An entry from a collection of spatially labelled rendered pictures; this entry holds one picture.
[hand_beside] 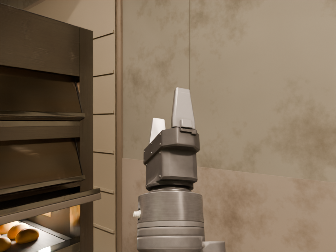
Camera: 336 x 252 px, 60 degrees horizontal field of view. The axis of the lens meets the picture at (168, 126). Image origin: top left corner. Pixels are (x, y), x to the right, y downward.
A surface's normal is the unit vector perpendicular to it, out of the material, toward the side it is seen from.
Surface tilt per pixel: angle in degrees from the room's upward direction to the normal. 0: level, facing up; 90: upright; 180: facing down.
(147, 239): 72
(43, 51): 90
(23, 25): 90
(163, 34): 90
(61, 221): 90
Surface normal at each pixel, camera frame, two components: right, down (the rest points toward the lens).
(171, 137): -0.43, -0.35
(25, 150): 0.74, -0.33
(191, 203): 0.59, -0.33
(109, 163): -0.64, 0.00
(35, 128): 0.79, 0.00
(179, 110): 0.34, -0.37
